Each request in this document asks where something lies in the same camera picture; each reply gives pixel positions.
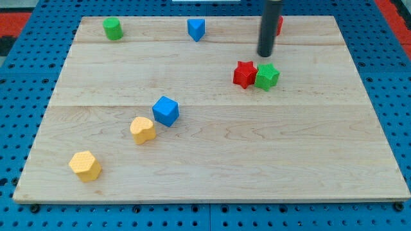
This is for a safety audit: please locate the wooden board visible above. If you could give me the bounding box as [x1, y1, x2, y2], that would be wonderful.
[13, 16, 410, 205]

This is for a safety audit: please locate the green cylinder block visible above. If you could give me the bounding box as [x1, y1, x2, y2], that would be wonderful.
[103, 17, 123, 40]

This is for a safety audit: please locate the blue cube block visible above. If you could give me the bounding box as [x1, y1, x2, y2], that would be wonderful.
[152, 96, 179, 127]

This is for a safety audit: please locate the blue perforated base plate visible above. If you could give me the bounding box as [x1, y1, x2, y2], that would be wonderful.
[1, 1, 410, 230]

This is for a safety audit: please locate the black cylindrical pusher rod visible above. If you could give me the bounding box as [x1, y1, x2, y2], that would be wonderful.
[257, 0, 284, 58]

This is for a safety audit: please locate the yellow hexagon block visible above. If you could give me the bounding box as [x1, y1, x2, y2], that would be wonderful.
[69, 151, 101, 182]

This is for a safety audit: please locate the red block behind rod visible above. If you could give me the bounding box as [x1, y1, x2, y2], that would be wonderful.
[276, 15, 284, 36]

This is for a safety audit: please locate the blue triangle block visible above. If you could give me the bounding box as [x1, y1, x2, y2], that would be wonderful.
[187, 19, 206, 42]

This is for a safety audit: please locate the red star block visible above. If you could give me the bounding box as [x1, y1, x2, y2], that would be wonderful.
[232, 61, 258, 89]

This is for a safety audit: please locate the green star block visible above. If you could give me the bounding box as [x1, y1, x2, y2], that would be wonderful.
[254, 63, 280, 91]

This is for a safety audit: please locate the yellow heart block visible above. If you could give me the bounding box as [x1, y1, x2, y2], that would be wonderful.
[130, 117, 157, 145]

